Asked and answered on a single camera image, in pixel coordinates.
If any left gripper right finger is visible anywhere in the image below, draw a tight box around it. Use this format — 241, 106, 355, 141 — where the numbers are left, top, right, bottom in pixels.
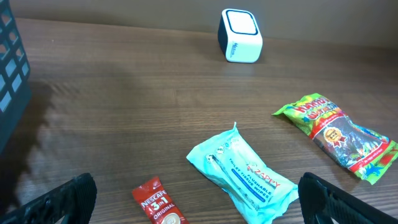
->
298, 172, 397, 224

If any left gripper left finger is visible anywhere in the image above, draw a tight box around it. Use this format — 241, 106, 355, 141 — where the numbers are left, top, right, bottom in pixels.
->
1, 173, 97, 224

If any teal wet wipes pack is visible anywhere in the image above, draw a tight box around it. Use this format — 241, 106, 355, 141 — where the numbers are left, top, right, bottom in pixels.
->
187, 126, 299, 223

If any Haribo gummy candy bag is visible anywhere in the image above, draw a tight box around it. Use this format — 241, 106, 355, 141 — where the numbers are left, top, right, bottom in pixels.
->
274, 93, 397, 185

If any red coffee stick sachet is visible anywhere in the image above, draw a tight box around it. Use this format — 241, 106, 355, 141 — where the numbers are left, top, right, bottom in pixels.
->
132, 176, 189, 224

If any white barcode scanner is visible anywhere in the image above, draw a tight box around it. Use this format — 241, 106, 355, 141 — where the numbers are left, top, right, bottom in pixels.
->
217, 9, 263, 63

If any grey plastic shopping basket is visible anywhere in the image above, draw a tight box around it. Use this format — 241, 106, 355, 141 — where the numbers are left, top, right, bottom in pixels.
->
1, 0, 32, 150

